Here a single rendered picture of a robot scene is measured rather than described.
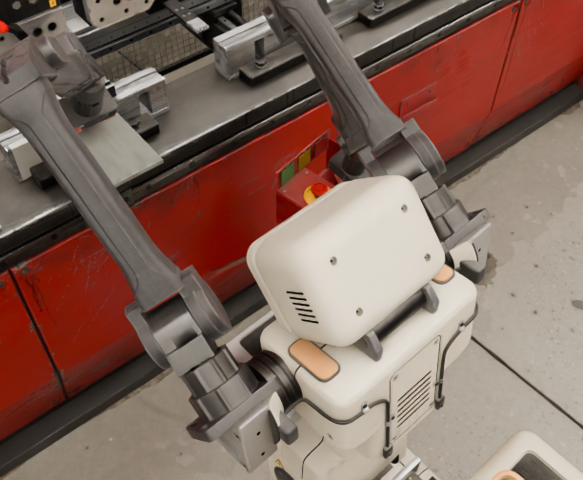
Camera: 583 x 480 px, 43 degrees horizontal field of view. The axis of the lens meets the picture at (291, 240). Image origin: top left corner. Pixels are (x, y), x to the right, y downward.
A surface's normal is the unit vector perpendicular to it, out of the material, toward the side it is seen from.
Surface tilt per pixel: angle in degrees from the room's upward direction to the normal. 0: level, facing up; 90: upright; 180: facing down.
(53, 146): 53
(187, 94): 0
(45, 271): 89
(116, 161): 0
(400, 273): 48
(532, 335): 0
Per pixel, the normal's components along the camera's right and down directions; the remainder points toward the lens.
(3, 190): 0.01, -0.63
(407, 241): 0.51, 0.00
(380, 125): -0.18, -0.16
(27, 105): 0.11, 0.23
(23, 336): 0.62, 0.61
